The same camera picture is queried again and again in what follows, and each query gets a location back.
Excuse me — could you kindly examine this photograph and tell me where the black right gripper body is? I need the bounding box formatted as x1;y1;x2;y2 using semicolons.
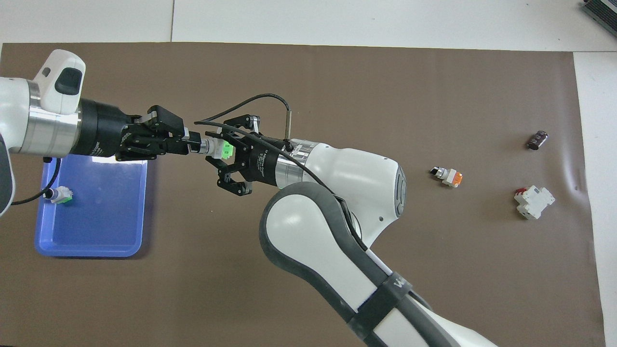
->
239;136;290;188

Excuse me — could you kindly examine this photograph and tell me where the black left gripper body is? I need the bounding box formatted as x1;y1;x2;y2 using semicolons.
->
77;99;145;161

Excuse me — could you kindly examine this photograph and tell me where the blue plastic tray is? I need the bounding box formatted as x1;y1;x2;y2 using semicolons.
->
35;153;148;258

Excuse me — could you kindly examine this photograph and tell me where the brown table mat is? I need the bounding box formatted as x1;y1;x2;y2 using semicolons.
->
0;42;607;347

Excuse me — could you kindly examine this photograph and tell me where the white circuit breaker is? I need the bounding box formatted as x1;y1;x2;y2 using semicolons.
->
514;186;556;220

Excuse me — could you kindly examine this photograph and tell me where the small black terminal block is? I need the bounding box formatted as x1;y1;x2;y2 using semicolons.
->
526;130;550;150

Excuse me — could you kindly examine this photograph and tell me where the dark ribbed metal device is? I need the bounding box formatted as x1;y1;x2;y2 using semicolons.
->
581;0;617;37

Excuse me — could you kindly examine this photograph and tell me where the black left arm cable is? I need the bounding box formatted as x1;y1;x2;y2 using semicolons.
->
10;157;63;205

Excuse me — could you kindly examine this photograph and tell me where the orange selector switch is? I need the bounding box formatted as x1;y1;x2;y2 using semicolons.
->
429;166;464;188

